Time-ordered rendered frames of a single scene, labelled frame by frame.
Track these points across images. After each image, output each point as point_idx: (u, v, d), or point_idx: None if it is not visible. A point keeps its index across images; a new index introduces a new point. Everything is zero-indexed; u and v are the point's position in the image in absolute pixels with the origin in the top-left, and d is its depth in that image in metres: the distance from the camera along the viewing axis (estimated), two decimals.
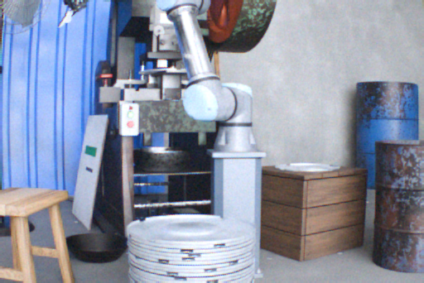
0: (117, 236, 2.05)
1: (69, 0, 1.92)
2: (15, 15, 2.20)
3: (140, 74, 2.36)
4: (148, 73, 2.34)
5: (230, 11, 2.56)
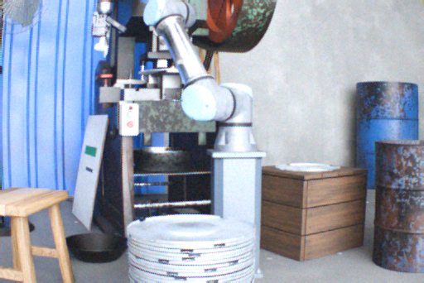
0: (117, 236, 2.05)
1: (98, 37, 2.14)
2: (15, 15, 2.20)
3: (140, 74, 2.36)
4: (148, 73, 2.34)
5: None
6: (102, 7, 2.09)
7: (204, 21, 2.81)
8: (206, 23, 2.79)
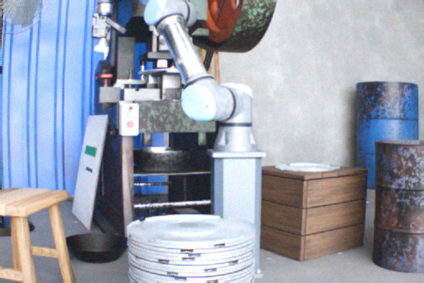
0: (117, 236, 2.05)
1: (97, 39, 2.15)
2: (15, 15, 2.20)
3: (140, 74, 2.36)
4: (148, 73, 2.34)
5: (219, 12, 2.70)
6: (102, 8, 2.09)
7: None
8: None
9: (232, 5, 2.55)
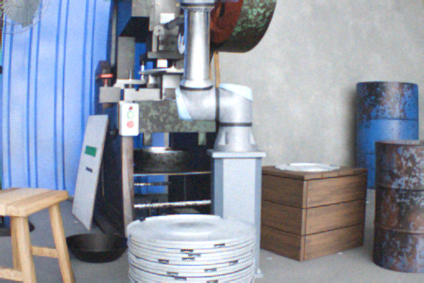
0: (117, 236, 2.05)
1: None
2: (15, 15, 2.20)
3: (140, 74, 2.36)
4: (148, 73, 2.34)
5: None
6: None
7: None
8: None
9: None
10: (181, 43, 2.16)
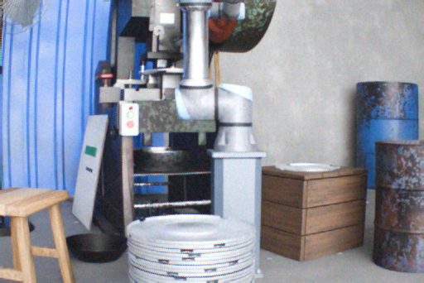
0: (117, 236, 2.05)
1: None
2: (15, 15, 2.20)
3: (140, 73, 2.32)
4: (150, 72, 2.31)
5: None
6: None
7: (229, 26, 2.50)
8: (231, 22, 2.48)
9: None
10: None
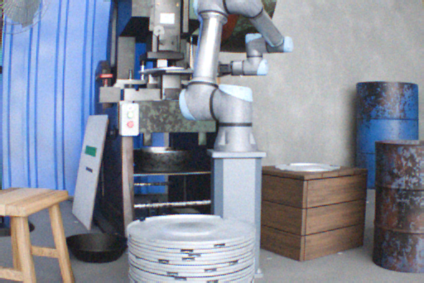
0: (117, 236, 2.05)
1: None
2: (15, 15, 2.20)
3: (140, 73, 2.32)
4: (150, 72, 2.31)
5: None
6: (237, 75, 2.24)
7: None
8: None
9: None
10: None
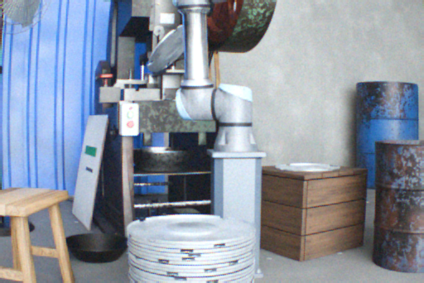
0: (117, 236, 2.05)
1: None
2: (15, 15, 2.20)
3: (150, 68, 2.25)
4: (156, 59, 2.23)
5: None
6: None
7: None
8: None
9: None
10: None
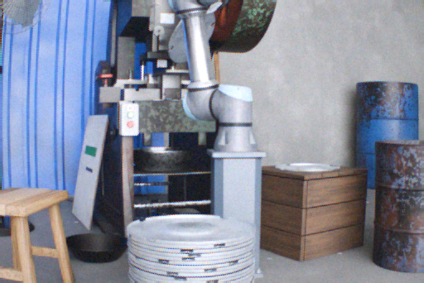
0: (117, 236, 2.05)
1: None
2: (15, 15, 2.20)
3: (171, 55, 2.13)
4: (176, 46, 2.12)
5: None
6: None
7: None
8: None
9: None
10: None
